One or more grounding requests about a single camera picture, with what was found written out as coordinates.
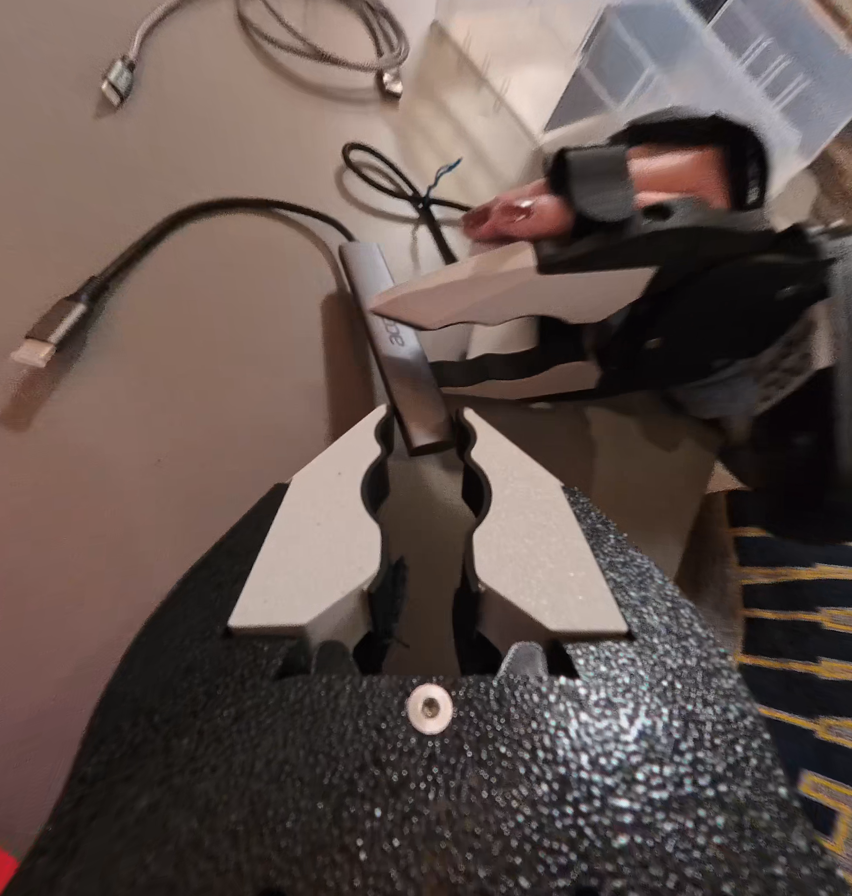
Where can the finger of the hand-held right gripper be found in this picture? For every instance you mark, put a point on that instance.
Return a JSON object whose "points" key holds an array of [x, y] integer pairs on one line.
{"points": [[531, 378], [482, 290]]}

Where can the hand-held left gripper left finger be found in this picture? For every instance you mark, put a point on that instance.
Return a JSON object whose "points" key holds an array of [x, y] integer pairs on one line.
{"points": [[314, 560]]}

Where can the clear plastic bin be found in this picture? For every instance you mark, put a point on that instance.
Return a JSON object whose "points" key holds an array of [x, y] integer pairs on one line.
{"points": [[748, 63]]}

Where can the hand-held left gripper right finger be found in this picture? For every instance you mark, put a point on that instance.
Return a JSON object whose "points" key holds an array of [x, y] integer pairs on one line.
{"points": [[545, 560]]}

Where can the person's right hand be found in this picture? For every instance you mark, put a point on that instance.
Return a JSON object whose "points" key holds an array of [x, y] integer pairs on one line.
{"points": [[524, 213]]}

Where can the blue twist tie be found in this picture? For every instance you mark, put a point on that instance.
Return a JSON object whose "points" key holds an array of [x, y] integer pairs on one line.
{"points": [[440, 178]]}

